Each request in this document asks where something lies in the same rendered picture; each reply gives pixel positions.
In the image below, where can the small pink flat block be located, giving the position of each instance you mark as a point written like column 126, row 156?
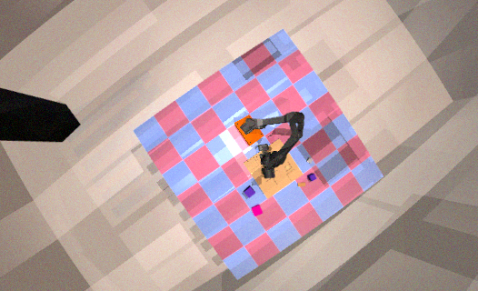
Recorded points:
column 257, row 210

